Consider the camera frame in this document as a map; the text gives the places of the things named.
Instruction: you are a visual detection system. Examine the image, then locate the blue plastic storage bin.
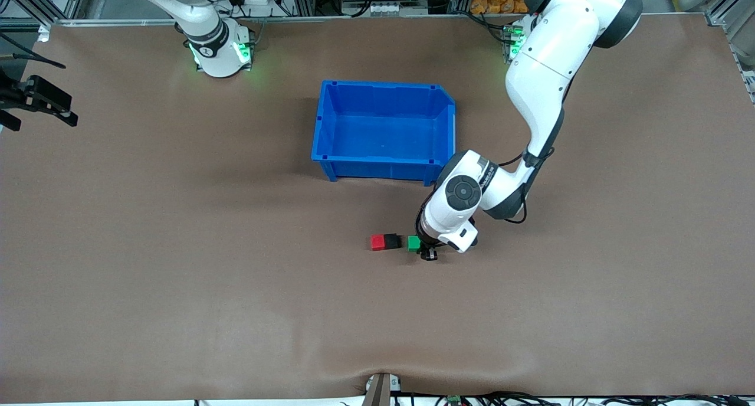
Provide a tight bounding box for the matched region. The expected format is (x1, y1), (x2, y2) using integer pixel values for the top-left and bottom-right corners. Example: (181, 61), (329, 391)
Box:
(311, 80), (458, 186)

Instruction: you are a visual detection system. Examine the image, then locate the aluminium frame profile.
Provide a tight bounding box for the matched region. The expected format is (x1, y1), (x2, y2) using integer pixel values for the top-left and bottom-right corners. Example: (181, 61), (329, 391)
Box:
(0, 0), (89, 26)
(705, 0), (755, 106)

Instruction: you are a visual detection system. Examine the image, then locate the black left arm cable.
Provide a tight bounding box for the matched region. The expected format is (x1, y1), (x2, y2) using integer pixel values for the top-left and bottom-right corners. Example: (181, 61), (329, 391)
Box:
(498, 149), (530, 225)

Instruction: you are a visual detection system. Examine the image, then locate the brown table edge bracket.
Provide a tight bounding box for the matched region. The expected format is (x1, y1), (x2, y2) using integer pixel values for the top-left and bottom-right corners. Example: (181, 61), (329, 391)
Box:
(363, 372), (403, 406)

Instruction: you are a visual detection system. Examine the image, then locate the silver table edge rail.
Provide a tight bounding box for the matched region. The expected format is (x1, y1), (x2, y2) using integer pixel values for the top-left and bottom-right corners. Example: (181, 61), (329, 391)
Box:
(50, 14), (708, 28)

